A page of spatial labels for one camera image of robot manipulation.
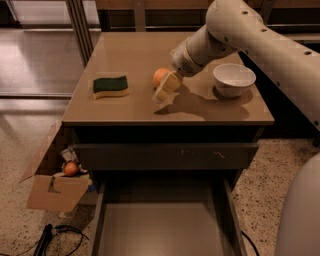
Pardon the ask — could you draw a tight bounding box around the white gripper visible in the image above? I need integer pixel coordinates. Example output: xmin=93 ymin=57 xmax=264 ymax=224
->
xmin=153 ymin=37 xmax=204 ymax=103

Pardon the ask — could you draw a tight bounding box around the orange fruit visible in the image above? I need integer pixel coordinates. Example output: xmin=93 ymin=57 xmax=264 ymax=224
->
xmin=153 ymin=68 xmax=169 ymax=87
xmin=63 ymin=162 xmax=79 ymax=177

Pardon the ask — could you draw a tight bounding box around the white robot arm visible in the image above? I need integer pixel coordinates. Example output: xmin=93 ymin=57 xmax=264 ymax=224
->
xmin=153 ymin=0 xmax=320 ymax=256

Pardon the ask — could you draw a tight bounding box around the grey top drawer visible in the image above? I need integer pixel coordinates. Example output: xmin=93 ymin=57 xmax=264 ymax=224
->
xmin=74 ymin=143 xmax=258 ymax=171

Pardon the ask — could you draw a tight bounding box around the grey drawer cabinet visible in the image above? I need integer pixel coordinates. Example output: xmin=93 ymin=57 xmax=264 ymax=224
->
xmin=61 ymin=31 xmax=275 ymax=256

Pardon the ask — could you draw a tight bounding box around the open grey middle drawer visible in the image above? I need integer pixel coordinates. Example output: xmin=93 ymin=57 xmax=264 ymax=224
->
xmin=88 ymin=176 xmax=247 ymax=256

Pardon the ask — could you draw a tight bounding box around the green yellow sponge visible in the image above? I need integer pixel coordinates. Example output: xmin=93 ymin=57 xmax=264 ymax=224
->
xmin=93 ymin=76 xmax=129 ymax=100

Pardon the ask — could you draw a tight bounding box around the white ceramic bowl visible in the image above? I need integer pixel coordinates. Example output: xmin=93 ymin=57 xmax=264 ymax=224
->
xmin=213 ymin=63 xmax=256 ymax=98

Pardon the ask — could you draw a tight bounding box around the crumpled wrapper in box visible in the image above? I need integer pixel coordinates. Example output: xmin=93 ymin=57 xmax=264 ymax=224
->
xmin=61 ymin=146 xmax=86 ymax=175

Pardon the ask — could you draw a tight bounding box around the orange fruit in box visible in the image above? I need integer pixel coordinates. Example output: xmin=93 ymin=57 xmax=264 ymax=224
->
xmin=63 ymin=162 xmax=79 ymax=177

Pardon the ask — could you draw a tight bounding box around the cardboard box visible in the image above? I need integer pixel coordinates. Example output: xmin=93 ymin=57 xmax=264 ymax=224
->
xmin=21 ymin=121 xmax=97 ymax=212

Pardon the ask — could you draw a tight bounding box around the black cable right floor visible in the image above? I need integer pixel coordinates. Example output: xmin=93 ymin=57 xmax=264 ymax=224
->
xmin=240 ymin=230 xmax=261 ymax=256

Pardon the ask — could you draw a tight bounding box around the black cable on floor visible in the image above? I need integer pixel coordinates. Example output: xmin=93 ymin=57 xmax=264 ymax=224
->
xmin=0 ymin=225 xmax=90 ymax=256

